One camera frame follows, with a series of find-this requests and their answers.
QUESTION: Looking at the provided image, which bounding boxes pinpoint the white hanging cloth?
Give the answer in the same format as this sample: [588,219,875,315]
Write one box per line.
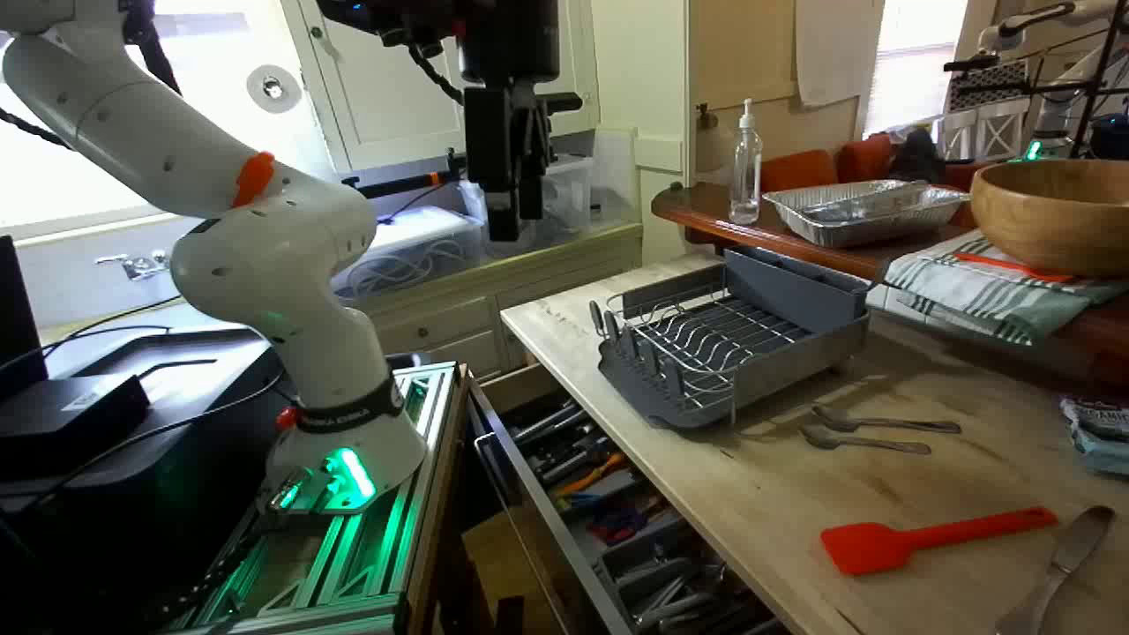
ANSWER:
[795,0,887,112]

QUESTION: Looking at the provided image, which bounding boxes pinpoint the brown wooden raised counter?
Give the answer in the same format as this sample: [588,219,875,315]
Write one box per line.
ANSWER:
[648,181,1129,373]

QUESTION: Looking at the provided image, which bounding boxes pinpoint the white cabinet drawers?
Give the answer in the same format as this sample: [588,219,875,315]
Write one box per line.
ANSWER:
[351,222,647,381]

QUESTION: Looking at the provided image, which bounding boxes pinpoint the black tripod pole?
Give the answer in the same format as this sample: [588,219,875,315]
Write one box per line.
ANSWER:
[115,0,185,96]

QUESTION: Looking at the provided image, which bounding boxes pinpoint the black camera stand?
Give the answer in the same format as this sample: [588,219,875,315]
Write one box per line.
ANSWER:
[940,0,1129,159]

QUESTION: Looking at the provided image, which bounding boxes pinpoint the black boom with orange clamps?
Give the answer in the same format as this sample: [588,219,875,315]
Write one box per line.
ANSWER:
[351,153,471,200]

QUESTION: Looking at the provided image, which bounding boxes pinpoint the silver metal butter knife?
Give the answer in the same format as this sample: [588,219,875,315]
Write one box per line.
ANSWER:
[994,504,1120,635]

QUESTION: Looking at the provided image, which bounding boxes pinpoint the green striped dish towel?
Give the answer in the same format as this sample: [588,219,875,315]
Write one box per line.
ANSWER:
[863,228,1129,350]

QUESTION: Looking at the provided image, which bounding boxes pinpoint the aluminium foil tray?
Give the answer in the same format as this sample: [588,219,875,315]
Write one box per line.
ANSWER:
[763,175,974,252]

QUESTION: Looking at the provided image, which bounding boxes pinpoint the black controller box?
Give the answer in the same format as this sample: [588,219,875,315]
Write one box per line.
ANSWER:
[0,368,154,480]

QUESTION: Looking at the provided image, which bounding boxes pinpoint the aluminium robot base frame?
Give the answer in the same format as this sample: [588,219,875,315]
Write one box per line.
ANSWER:
[173,361,461,635]

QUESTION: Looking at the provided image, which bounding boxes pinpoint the red silicone spatula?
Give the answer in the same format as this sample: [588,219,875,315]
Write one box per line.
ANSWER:
[819,504,1062,579]

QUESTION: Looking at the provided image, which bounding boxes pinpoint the wooden bowl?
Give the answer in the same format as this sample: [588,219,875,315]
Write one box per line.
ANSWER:
[968,155,1129,280]

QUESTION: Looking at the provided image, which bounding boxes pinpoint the grey dish rack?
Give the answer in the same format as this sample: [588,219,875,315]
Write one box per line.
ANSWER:
[587,246,875,434]

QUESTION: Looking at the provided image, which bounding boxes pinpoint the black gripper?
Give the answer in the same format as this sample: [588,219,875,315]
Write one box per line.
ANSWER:
[461,80,554,246]

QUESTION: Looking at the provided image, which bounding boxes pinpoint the open utensil drawer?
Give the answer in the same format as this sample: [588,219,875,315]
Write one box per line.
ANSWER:
[471,362,789,635]

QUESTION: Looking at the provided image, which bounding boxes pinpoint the clear hand sanitizer bottle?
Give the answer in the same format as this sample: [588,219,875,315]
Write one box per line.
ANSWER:
[726,96,766,226]

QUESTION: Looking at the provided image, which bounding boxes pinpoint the clear plastic storage bin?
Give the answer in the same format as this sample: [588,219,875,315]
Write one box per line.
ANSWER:
[329,172,489,298]
[543,126,638,241]

